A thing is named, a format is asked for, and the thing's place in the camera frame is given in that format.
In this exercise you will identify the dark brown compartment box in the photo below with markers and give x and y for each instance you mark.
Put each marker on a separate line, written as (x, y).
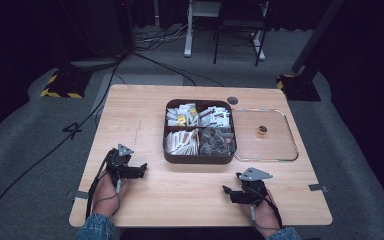
(198, 159)

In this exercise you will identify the pile of white brown sachets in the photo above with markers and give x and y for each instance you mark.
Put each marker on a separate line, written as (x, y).
(181, 142)

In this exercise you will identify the person's left hand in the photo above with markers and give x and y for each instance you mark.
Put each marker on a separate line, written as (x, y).
(106, 195)

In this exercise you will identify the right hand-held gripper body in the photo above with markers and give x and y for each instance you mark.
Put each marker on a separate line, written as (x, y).
(254, 186)

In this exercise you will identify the grey tape strip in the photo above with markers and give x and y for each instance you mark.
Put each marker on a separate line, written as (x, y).
(80, 195)
(318, 187)

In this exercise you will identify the white desk frame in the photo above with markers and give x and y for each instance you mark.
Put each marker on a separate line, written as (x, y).
(193, 30)

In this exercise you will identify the person's right hand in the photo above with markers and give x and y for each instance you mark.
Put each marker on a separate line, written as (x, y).
(264, 215)

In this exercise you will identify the dark slanted stand pole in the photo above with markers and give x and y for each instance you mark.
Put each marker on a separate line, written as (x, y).
(316, 36)

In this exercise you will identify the black yellow striped stand base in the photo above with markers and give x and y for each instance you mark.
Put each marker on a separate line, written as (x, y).
(298, 87)
(66, 85)

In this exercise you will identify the black metal chair frame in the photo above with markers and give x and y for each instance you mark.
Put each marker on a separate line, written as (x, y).
(238, 26)

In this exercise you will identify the pile of white red packets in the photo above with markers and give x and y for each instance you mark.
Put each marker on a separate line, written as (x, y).
(216, 116)

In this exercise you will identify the pile of dark clear packets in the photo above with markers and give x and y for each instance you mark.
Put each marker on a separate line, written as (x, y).
(217, 141)

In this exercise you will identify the pile of white yellow packets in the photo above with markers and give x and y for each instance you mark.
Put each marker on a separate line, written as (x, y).
(182, 116)

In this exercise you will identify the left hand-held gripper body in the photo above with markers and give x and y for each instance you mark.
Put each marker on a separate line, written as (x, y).
(119, 163)

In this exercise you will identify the clear lid with gold knob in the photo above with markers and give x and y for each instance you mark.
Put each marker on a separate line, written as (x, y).
(265, 140)

